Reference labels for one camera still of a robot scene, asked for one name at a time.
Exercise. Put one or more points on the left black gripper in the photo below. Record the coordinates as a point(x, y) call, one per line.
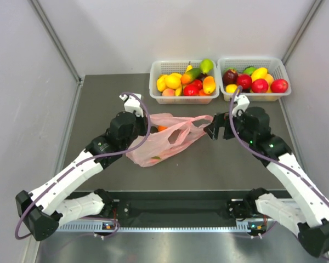
point(143, 122)

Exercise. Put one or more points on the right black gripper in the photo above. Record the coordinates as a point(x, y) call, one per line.
point(220, 120)

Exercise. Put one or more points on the pink plastic bag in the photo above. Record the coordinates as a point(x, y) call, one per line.
point(178, 135)

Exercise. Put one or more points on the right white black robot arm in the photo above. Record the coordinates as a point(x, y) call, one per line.
point(309, 222)

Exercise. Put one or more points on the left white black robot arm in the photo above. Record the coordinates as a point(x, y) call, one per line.
point(49, 206)

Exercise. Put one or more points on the orange fruit in bag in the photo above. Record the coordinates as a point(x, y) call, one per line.
point(161, 128)

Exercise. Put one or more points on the peach fruit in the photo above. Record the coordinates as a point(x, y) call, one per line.
point(168, 92)

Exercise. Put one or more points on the yellow lemon right basket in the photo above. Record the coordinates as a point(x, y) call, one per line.
point(231, 88)

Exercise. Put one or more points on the yellow lemon basket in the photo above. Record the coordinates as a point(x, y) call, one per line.
point(231, 88)
point(172, 81)

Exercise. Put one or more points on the orange yellow mango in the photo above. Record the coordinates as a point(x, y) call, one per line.
point(209, 85)

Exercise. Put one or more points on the red apple left basket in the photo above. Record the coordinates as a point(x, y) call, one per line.
point(191, 90)

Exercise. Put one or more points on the dark red apple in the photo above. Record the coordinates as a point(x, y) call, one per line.
point(230, 77)

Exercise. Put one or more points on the red apple middle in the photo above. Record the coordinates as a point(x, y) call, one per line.
point(244, 80)

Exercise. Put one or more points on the yellow lemon far left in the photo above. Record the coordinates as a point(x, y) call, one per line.
point(160, 83)

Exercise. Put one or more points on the green orange mango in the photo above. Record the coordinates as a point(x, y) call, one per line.
point(190, 75)

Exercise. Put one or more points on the red apple front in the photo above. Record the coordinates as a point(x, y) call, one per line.
point(260, 86)

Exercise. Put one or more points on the green pear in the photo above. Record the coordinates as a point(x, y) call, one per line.
point(206, 66)

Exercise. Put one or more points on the yellow lemon left basket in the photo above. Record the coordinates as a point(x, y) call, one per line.
point(172, 81)

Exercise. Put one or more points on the green lime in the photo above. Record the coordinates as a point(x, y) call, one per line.
point(249, 70)

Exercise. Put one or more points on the left white plastic basket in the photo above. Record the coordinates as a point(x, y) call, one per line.
point(178, 68)

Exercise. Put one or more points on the white plastic basket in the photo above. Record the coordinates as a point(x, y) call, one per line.
point(276, 70)
point(178, 68)

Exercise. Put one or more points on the yellow mango right basket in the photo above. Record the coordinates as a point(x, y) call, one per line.
point(259, 73)

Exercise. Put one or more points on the red apple far right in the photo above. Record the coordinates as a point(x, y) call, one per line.
point(279, 86)

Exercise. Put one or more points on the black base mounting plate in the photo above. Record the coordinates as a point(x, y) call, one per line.
point(187, 208)

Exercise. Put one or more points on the right white plastic basket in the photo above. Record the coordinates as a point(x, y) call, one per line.
point(276, 70)

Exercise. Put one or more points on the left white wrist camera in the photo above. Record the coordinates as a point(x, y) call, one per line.
point(132, 105)

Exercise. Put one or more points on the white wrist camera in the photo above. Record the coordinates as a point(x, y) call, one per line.
point(132, 105)
point(240, 103)

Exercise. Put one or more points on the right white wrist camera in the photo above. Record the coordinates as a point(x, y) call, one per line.
point(240, 103)

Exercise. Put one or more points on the grey slotted cable duct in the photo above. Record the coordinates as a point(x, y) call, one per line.
point(108, 227)

